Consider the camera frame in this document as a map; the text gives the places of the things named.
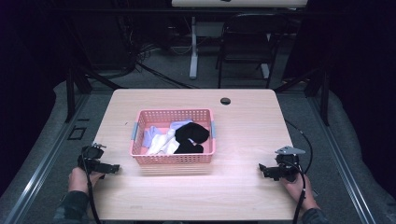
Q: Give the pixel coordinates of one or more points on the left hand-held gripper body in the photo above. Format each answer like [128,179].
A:
[92,153]

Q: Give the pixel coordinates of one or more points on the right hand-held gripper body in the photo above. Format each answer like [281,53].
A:
[288,161]

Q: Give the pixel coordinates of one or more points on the person's left hand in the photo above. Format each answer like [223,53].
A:
[79,182]

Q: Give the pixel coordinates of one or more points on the person's right hand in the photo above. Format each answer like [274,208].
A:
[300,191]

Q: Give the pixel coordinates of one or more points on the light purple sock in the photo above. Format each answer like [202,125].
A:
[180,124]
[150,134]

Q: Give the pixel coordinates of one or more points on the white sock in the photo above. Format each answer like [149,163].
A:
[172,147]
[157,143]

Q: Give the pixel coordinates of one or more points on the black metal stand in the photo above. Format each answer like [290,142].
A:
[71,93]
[324,96]

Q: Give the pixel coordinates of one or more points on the pink plastic basket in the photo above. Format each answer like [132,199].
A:
[174,158]

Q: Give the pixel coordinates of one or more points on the black sock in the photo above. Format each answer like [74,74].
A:
[188,148]
[193,131]

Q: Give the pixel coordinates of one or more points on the black folding chair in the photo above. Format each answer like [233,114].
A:
[246,46]

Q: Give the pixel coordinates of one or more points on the white desk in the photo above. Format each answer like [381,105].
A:
[236,3]

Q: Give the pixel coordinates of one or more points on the black floor socket frame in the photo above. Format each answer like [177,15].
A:
[77,133]

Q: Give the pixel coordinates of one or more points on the aluminium floor rail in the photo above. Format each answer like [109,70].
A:
[40,168]
[342,168]

